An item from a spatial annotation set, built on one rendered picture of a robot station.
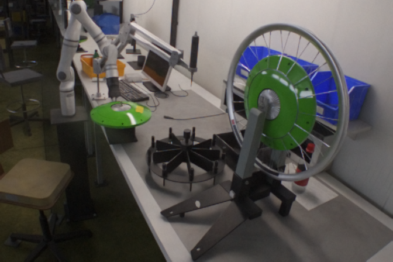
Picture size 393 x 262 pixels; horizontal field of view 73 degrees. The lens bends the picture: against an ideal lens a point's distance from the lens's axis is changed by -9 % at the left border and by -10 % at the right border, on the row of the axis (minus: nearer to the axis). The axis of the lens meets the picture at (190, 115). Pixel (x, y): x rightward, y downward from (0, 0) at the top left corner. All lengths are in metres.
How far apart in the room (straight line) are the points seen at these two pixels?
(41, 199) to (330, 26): 1.73
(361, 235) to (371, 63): 0.72
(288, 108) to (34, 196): 1.36
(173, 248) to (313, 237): 0.51
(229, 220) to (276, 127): 0.35
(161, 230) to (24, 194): 0.94
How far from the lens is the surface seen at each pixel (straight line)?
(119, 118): 1.42
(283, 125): 0.94
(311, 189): 1.41
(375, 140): 1.44
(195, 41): 1.51
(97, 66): 2.04
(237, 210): 1.05
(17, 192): 1.80
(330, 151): 0.87
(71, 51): 1.87
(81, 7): 1.79
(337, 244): 1.19
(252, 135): 0.95
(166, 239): 1.03
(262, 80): 0.98
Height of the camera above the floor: 1.68
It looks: 24 degrees down
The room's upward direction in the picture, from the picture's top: 5 degrees clockwise
